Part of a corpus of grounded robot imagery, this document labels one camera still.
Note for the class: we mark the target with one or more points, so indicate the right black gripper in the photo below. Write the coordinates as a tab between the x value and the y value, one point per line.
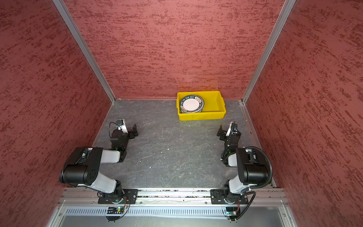
223	133

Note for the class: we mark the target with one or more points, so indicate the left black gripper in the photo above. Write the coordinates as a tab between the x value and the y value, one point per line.
131	133

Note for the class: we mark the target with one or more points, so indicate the green rim Hao Wei plate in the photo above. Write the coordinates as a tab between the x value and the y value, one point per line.
191	104

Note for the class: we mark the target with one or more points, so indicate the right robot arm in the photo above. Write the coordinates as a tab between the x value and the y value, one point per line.
254	168

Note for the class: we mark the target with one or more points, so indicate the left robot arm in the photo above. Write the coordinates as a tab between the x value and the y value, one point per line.
82	166

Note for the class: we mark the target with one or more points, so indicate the yellow plastic bin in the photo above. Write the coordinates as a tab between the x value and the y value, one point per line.
214	106

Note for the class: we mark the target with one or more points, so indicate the left circuit board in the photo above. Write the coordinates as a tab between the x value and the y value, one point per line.
114	211

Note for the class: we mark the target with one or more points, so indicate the circuit board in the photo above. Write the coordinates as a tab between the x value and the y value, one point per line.
114	211
232	211

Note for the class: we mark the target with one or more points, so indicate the right circuit board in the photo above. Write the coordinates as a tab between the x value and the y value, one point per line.
232	211

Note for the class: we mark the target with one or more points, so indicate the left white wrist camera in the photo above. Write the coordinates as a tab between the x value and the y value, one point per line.
121	125

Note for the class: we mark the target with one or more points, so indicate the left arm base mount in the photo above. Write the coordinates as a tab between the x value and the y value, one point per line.
119	196

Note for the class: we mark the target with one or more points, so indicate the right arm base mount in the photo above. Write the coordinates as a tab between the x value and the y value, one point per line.
219	196

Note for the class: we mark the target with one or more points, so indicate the aluminium mounting rail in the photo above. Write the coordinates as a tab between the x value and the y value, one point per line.
266	197

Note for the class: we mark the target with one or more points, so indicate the right aluminium corner post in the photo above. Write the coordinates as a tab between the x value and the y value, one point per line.
279	24

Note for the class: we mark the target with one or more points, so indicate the aluminium corner post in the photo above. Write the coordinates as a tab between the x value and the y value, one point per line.
279	24
67	18

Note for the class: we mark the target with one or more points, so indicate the left aluminium corner post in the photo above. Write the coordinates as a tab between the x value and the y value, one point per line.
67	18

